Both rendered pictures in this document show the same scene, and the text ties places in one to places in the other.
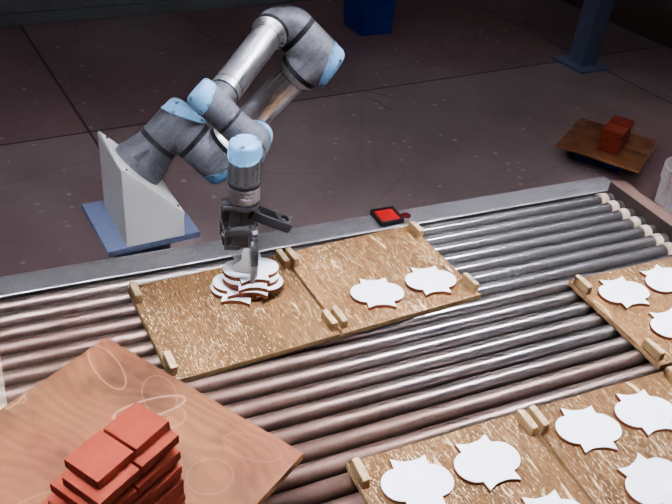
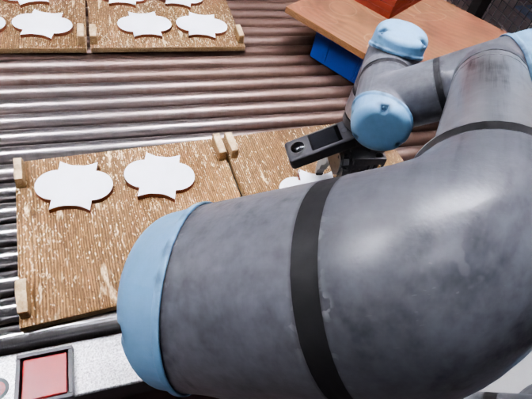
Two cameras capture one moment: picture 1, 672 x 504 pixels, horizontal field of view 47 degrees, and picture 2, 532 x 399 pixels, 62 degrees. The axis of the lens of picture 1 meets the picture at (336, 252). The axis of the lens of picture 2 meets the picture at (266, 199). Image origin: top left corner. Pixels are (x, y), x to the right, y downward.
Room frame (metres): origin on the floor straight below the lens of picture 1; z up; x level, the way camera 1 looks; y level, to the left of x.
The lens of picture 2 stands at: (2.12, 0.10, 1.63)
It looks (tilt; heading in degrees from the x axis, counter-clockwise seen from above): 50 degrees down; 180
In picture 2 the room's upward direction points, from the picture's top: 15 degrees clockwise
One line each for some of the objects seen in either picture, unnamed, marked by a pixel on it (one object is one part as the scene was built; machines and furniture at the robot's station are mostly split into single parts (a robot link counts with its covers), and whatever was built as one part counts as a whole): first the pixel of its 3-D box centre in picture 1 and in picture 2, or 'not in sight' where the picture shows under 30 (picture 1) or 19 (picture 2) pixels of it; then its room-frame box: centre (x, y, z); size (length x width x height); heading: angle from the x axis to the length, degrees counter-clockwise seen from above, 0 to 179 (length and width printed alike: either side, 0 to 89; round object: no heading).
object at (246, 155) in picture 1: (245, 161); (389, 65); (1.53, 0.23, 1.29); 0.09 x 0.08 x 0.11; 176
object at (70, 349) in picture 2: (387, 216); (45, 377); (1.96, -0.14, 0.92); 0.08 x 0.08 x 0.02; 27
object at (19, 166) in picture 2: (470, 281); (19, 172); (1.64, -0.36, 0.95); 0.06 x 0.02 x 0.03; 31
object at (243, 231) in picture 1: (240, 221); (358, 143); (1.53, 0.23, 1.13); 0.09 x 0.08 x 0.12; 110
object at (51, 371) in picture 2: (387, 216); (45, 377); (1.96, -0.14, 0.92); 0.06 x 0.06 x 0.01; 27
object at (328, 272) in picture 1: (379, 275); (138, 216); (1.65, -0.12, 0.93); 0.41 x 0.35 x 0.02; 121
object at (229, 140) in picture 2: (329, 319); (230, 145); (1.42, 0.00, 0.95); 0.06 x 0.02 x 0.03; 31
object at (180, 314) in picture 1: (231, 312); (331, 183); (1.44, 0.23, 0.93); 0.41 x 0.35 x 0.02; 121
